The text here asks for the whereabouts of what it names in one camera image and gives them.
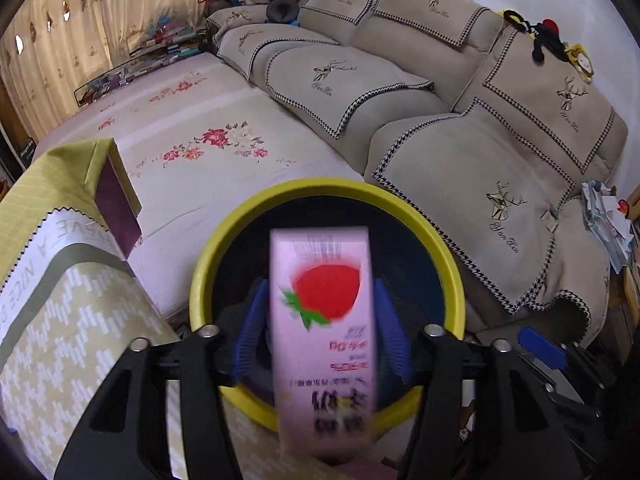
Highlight pink strawberry milk carton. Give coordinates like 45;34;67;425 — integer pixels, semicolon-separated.
268;228;378;460

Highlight yellow rimmed trash bin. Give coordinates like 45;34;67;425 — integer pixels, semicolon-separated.
190;179;464;436

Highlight floral beige floor mat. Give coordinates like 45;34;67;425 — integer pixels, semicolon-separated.
36;53;361;318

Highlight beige sofa with covers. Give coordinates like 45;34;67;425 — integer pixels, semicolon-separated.
207;0;628;344

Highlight beige curtains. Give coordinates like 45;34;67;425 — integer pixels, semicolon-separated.
1;0;203;141

